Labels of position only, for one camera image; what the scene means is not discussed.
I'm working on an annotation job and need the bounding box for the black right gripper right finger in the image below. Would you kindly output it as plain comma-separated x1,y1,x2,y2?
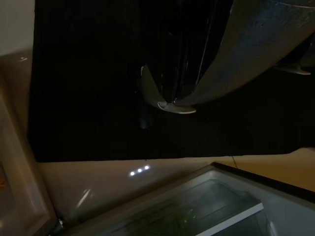
176,0,215,102

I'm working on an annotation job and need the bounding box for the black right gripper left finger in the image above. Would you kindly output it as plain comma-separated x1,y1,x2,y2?
137,0,186,103

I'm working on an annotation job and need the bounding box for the grey steel fridge door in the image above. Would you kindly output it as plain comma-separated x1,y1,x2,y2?
0,71,62,236

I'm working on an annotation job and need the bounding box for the grey fridge cabinet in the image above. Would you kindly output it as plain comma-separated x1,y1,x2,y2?
71,161,315,236

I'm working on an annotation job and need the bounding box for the black floor mat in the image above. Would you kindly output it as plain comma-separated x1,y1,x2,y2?
26,0,315,163

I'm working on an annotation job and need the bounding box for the silver left robot leg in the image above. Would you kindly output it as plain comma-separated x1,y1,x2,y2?
273,36,315,76

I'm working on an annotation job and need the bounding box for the clear crisper drawer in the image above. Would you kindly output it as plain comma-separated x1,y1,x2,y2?
105,177,265,236

